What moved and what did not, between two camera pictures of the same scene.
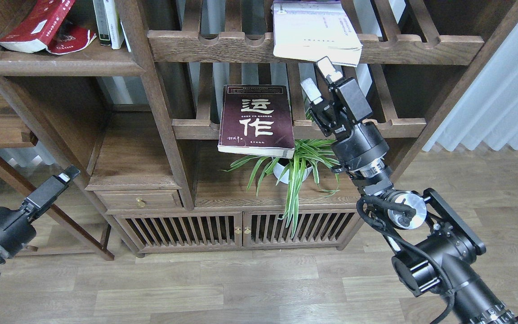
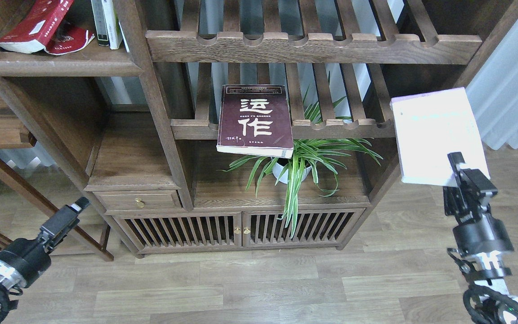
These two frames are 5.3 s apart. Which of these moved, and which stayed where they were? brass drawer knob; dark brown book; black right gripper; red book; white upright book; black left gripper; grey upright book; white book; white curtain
Moved: black left gripper; black right gripper; white book
Stayed: white curtain; red book; white upright book; brass drawer knob; dark brown book; grey upright book
